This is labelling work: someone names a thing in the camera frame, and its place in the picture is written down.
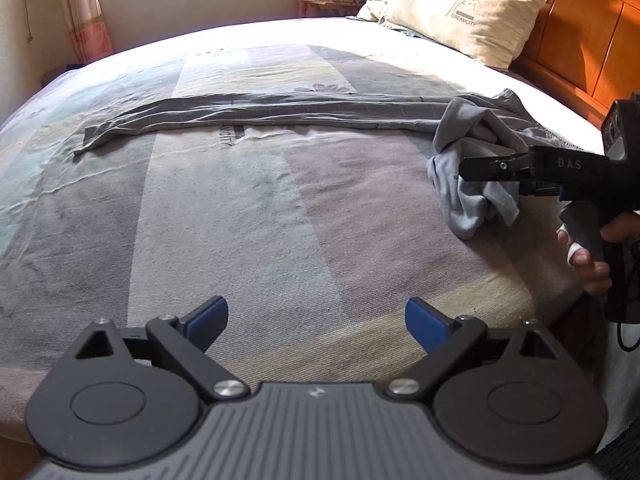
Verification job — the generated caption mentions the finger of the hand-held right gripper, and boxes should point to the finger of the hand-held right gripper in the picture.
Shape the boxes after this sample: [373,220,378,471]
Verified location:
[459,152,538,183]
[520,180,564,198]

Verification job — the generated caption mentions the small cream pillow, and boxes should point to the small cream pillow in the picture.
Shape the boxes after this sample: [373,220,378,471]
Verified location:
[356,0,401,23]

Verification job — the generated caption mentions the wooden headboard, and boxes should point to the wooden headboard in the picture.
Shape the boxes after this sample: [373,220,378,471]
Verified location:
[465,0,640,131]

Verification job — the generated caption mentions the wooden nightstand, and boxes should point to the wooden nightstand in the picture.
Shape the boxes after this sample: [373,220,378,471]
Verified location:
[304,0,363,18]

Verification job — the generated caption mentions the person's right hand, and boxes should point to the person's right hand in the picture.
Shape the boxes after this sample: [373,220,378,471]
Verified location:
[556,210,640,296]

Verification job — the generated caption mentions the bed with patchwork sheet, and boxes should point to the bed with patchwork sheet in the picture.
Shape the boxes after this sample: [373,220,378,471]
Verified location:
[0,16,621,446]

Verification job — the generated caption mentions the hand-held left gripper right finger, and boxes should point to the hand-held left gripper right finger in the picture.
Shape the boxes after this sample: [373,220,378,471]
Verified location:
[384,297,568,402]

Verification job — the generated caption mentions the pink curtain beside cord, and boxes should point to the pink curtain beside cord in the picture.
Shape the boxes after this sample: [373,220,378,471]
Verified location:
[55,0,115,63]

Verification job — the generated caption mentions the grey pants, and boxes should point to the grey pants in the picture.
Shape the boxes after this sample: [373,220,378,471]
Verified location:
[74,89,568,241]

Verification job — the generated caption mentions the large cream pillow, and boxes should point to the large cream pillow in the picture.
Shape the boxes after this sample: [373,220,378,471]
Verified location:
[380,0,551,68]

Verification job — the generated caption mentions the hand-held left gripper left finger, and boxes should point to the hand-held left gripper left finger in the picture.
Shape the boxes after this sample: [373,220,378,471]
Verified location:
[75,296,251,403]

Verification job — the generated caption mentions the dark low furniture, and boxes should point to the dark low furniture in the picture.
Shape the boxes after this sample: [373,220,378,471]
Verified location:
[41,62,86,85]

